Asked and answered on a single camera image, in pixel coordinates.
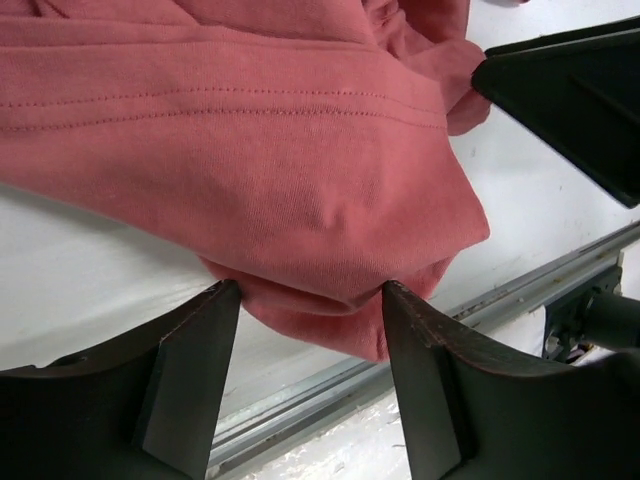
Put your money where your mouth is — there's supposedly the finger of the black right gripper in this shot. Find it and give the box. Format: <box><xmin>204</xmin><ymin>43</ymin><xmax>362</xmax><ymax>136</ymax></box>
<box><xmin>472</xmin><ymin>17</ymin><xmax>639</xmax><ymax>208</ymax></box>

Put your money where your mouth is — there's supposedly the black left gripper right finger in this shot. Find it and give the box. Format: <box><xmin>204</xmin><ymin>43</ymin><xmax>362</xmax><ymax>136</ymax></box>
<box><xmin>382</xmin><ymin>282</ymin><xmax>639</xmax><ymax>479</ymax></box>

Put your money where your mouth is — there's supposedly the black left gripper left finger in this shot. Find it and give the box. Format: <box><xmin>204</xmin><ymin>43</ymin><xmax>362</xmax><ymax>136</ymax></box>
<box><xmin>1</xmin><ymin>281</ymin><xmax>240</xmax><ymax>479</ymax></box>

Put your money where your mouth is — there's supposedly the red t shirt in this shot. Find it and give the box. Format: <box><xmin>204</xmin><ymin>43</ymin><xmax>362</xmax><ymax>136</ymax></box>
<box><xmin>1</xmin><ymin>1</ymin><xmax>490</xmax><ymax>361</ymax></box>

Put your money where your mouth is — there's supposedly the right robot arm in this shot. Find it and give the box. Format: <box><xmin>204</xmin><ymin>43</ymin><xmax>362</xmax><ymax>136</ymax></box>
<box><xmin>472</xmin><ymin>17</ymin><xmax>639</xmax><ymax>363</ymax></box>

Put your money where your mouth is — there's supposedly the aluminium front rail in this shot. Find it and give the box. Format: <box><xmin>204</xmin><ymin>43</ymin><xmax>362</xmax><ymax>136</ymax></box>
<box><xmin>205</xmin><ymin>222</ymin><xmax>639</xmax><ymax>479</ymax></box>

